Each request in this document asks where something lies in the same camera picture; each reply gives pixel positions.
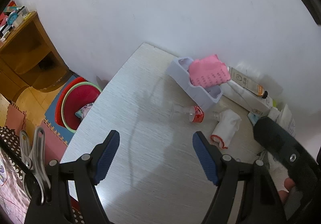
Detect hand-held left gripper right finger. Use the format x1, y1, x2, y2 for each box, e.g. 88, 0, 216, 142
192, 132, 287, 224

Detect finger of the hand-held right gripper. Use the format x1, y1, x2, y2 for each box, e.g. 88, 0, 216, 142
253, 117, 321, 184

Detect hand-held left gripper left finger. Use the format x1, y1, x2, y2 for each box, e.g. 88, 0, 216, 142
25, 130, 120, 224

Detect green rimmed plastic basin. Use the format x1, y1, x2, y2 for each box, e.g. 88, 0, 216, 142
61, 82, 103, 133

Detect lavender plastic tray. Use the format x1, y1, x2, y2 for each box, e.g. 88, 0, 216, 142
167, 57, 223, 111

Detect person's right hand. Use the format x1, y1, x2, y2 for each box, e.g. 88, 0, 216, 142
278, 177, 296, 205

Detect white paper sheets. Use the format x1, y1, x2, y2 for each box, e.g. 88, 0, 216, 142
277, 104, 297, 138

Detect light blue packet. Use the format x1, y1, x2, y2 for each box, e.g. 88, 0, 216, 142
248, 111, 262, 124

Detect white sock with red trim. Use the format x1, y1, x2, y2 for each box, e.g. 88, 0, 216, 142
210, 110, 242, 149

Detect clear bottle with red label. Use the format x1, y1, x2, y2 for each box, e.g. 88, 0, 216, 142
171, 103, 205, 124

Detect teal snack packet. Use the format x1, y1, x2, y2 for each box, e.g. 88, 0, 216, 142
75, 103, 94, 119

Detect colourful foam puzzle mat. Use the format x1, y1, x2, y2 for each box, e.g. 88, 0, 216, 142
25, 73, 106, 199

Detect metal spring clip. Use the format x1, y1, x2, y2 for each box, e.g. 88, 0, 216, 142
19, 127, 52, 204

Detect pink dotted cloth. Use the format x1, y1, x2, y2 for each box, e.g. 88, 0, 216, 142
188, 54, 231, 89

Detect pink foam tile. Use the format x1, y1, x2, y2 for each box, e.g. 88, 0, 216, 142
6, 103, 27, 130

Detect pink patterned bedsheet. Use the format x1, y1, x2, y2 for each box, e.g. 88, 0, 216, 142
0, 149, 32, 217

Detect beige foam tile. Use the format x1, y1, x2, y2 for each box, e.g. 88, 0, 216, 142
0, 92, 15, 114

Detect wooden corner desk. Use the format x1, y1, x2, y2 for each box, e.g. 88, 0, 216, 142
0, 12, 69, 100

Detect black and white box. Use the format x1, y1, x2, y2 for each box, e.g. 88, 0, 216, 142
0, 24, 13, 36

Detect blue alarm clock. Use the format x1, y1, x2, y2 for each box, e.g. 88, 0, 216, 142
6, 12, 18, 25

